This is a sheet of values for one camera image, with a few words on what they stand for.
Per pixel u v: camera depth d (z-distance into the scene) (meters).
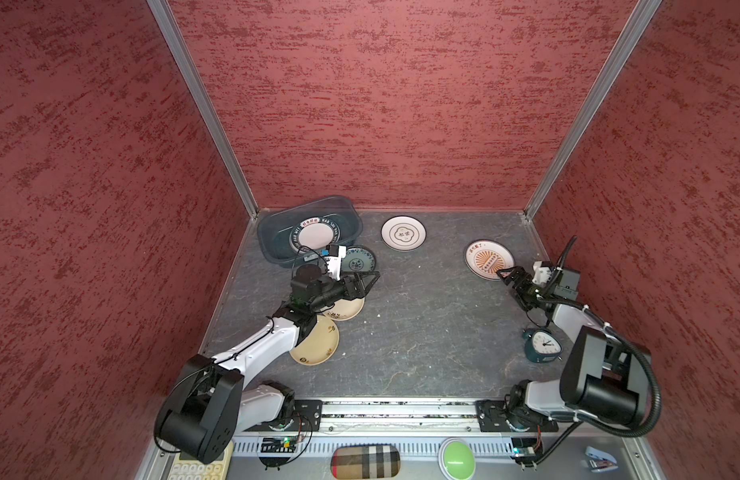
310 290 0.64
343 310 0.93
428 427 0.73
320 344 0.83
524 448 0.71
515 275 0.81
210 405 0.41
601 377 0.43
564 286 0.70
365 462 0.66
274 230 1.13
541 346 0.83
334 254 0.74
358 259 1.06
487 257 1.07
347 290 0.71
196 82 0.83
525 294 0.81
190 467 0.66
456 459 0.67
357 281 0.71
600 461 0.68
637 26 0.73
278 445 0.71
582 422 0.48
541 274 0.83
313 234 1.10
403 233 1.14
